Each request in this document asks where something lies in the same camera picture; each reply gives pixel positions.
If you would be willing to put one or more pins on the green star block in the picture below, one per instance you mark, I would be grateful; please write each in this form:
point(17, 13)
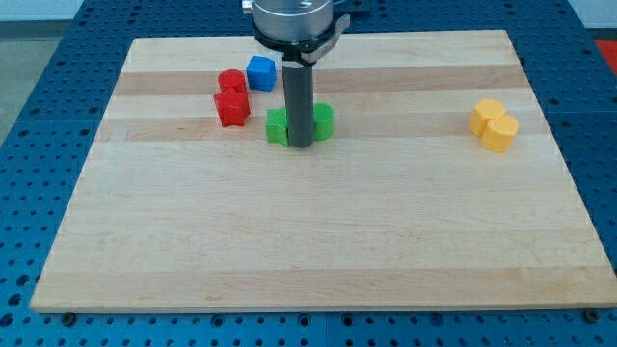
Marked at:
point(276, 127)

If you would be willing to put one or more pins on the light wooden board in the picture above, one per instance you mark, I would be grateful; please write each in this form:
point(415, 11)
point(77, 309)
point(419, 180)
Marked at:
point(402, 209)

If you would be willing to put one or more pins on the red cylinder block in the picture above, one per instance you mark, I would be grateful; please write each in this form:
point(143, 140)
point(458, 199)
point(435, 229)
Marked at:
point(232, 80)

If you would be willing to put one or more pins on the yellow hexagon block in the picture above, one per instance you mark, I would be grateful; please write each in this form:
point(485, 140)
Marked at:
point(485, 110)

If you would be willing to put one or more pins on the green cylinder block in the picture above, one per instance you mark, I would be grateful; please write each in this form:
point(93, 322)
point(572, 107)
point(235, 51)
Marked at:
point(323, 121)

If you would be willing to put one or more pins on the yellow cylinder block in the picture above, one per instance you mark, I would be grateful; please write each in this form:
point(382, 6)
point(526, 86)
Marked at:
point(499, 134)

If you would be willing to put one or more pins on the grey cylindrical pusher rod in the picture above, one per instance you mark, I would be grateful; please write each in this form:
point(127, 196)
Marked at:
point(298, 94)

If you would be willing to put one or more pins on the blue cube block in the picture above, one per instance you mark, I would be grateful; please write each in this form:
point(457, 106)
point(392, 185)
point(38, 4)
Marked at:
point(261, 73)

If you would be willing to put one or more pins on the red star block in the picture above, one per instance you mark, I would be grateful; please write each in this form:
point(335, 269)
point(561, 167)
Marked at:
point(232, 107)

